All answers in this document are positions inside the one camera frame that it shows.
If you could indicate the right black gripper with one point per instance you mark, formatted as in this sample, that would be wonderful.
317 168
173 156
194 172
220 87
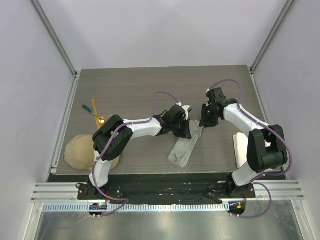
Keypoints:
204 121

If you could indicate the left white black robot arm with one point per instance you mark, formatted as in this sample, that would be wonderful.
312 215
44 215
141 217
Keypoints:
111 140

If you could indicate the right aluminium frame post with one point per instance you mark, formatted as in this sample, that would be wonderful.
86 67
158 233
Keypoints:
281 18

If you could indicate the aluminium frame post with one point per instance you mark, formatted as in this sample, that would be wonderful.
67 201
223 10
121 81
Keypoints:
281 18
53 36

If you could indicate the left aluminium frame post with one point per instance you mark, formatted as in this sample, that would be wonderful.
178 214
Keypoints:
53 36

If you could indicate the white slotted cable duct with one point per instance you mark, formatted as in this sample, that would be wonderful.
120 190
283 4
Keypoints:
61 207

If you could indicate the grey cloth napkin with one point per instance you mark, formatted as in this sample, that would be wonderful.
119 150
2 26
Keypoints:
182 150

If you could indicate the beige cap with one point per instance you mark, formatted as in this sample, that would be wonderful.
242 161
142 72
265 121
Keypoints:
79 153

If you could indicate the green handled gold utensil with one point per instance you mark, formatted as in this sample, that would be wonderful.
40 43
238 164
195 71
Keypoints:
90 111

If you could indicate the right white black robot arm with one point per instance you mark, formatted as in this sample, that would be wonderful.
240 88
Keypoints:
265 144

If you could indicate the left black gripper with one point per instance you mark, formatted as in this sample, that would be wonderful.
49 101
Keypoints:
186 133

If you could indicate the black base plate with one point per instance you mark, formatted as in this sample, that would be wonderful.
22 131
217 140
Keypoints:
166 189

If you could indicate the white folded towel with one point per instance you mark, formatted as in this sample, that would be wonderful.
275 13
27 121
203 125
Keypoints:
240 142

